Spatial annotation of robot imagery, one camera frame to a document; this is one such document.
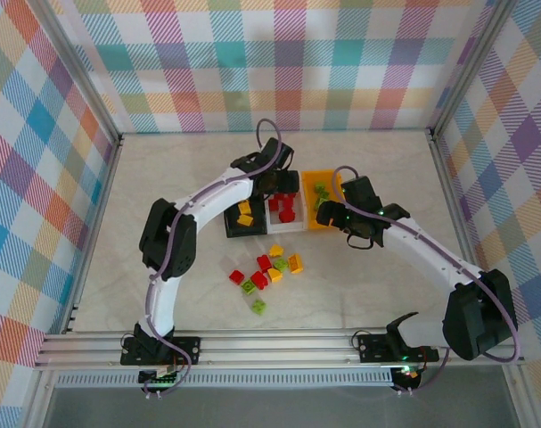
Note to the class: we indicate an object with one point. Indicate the aluminium side rail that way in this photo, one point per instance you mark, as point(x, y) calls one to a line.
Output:
point(101, 200)
point(461, 223)

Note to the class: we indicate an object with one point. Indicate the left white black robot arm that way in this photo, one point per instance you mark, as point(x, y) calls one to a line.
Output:
point(216, 196)

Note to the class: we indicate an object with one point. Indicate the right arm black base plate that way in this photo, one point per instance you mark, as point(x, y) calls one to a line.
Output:
point(372, 348)

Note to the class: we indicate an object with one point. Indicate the orange rectangular container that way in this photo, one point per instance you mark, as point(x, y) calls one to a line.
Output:
point(309, 220)

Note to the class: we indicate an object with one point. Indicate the green circuit board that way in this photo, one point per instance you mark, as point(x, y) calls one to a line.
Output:
point(161, 379)

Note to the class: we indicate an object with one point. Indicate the long orange-yellow lego brick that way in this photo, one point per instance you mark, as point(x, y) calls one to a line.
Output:
point(295, 263)

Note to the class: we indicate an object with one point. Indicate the white rectangular container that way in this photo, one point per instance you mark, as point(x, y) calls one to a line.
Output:
point(288, 228)

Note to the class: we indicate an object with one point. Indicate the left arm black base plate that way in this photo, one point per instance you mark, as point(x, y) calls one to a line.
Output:
point(187, 348)

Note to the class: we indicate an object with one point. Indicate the aluminium frame post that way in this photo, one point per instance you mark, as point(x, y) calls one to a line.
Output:
point(469, 67)
point(83, 76)

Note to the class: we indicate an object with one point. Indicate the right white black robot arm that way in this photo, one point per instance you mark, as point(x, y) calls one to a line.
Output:
point(430, 254)

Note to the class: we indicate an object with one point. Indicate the red lego brick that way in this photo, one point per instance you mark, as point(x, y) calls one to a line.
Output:
point(236, 276)
point(289, 200)
point(264, 263)
point(259, 279)
point(287, 216)
point(275, 203)

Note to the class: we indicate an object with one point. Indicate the yellow lego brick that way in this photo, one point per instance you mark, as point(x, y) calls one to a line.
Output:
point(244, 207)
point(276, 251)
point(275, 275)
point(245, 219)

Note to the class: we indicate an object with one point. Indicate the long green lego brick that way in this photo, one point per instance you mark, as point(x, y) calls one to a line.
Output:
point(317, 204)
point(325, 195)

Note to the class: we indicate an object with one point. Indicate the black rectangular container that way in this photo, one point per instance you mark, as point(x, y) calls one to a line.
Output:
point(248, 231)

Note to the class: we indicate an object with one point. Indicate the orange connector board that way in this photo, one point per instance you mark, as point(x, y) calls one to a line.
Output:
point(408, 372)

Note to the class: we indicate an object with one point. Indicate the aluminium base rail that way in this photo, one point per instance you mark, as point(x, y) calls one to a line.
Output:
point(274, 348)

